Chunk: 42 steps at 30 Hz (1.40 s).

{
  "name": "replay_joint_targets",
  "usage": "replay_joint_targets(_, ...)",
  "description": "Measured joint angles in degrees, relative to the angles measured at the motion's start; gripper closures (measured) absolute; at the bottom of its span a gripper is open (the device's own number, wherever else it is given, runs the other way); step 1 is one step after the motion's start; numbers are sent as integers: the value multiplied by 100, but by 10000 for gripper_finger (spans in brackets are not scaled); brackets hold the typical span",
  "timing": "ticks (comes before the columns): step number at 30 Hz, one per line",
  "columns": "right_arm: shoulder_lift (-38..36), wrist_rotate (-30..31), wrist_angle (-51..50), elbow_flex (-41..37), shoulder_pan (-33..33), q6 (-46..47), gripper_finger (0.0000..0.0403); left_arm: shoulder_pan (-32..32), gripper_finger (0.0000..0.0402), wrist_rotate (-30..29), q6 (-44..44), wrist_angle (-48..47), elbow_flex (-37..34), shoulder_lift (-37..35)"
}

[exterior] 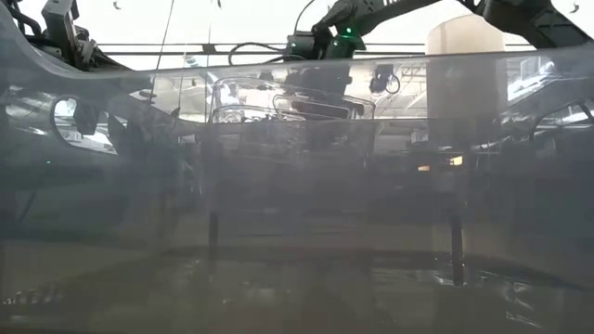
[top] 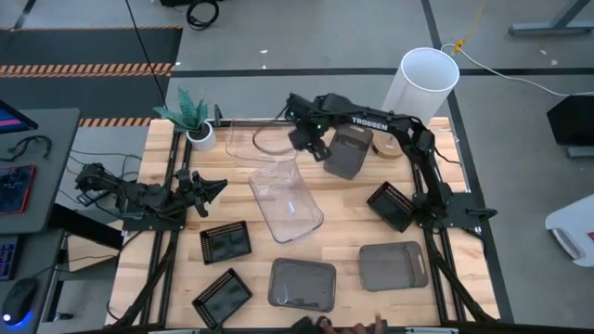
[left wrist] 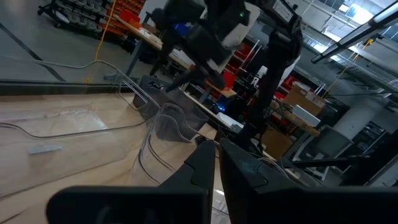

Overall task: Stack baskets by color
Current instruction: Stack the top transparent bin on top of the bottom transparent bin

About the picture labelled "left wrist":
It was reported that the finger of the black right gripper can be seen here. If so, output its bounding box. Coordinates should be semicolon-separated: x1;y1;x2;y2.
201;65;226;90
165;68;201;93

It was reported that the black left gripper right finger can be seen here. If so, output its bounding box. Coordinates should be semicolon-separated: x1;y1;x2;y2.
219;138;398;224

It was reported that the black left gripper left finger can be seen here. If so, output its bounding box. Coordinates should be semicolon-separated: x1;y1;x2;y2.
46;139;216;224

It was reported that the large clear plastic basket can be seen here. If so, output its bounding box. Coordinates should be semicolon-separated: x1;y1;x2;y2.
0;58;162;200

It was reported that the shelf rack with grey bins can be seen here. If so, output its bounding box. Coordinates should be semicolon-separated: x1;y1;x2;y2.
37;0;108;35

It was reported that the wooden workbench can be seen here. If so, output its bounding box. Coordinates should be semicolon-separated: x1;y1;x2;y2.
113;14;195;77

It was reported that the grey office chair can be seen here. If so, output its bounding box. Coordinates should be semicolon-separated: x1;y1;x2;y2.
291;124;354;182

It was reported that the red storage bin rack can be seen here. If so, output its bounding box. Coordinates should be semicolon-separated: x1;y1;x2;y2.
104;0;147;37

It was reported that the cardboard box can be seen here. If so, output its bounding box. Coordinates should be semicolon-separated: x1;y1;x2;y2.
282;83;328;116

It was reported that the white flat box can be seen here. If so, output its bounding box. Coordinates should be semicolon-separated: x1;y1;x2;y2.
291;104;322;128

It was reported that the yellow hanging cable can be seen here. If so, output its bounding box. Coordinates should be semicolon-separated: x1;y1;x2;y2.
94;0;118;61

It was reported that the aluminium frame bar with light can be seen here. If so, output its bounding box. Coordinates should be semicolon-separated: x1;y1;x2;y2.
310;0;398;65

